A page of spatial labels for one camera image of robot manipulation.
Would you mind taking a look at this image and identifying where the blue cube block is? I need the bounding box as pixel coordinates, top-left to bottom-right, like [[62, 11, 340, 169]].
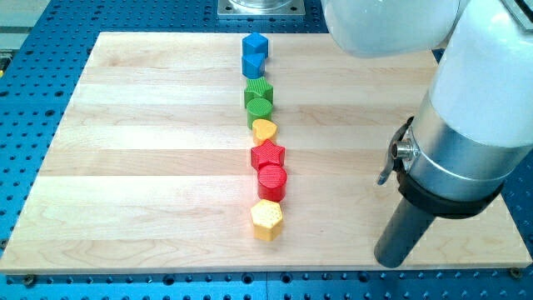
[[242, 32, 269, 58]]

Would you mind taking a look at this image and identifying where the red cylinder block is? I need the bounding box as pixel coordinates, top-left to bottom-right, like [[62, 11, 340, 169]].
[[257, 165, 287, 203]]

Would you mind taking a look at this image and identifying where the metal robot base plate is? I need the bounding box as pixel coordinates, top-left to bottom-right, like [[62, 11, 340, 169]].
[[217, 0, 306, 18]]

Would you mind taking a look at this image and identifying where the green cylinder block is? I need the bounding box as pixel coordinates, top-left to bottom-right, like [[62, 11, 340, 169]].
[[247, 97, 273, 129]]

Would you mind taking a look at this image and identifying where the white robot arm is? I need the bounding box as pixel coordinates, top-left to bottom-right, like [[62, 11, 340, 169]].
[[322, 0, 532, 218]]

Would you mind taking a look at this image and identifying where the yellow heart block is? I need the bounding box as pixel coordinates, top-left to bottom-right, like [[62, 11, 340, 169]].
[[252, 119, 278, 146]]

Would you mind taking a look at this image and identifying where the light wooden board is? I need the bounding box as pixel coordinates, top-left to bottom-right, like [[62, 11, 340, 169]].
[[0, 32, 533, 276]]

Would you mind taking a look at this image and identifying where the blue triangle block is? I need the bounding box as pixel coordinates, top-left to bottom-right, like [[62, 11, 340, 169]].
[[242, 53, 266, 79]]

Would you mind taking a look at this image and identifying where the yellow hexagon block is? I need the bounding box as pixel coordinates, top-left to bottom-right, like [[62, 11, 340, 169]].
[[251, 199, 283, 242]]

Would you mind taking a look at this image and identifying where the green star block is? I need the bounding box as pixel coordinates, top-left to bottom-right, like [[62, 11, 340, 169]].
[[244, 77, 274, 106]]

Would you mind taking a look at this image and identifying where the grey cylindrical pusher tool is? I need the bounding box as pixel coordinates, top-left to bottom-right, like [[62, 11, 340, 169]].
[[374, 198, 436, 268]]

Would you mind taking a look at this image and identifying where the red star block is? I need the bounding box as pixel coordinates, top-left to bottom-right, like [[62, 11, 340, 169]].
[[251, 140, 286, 171]]

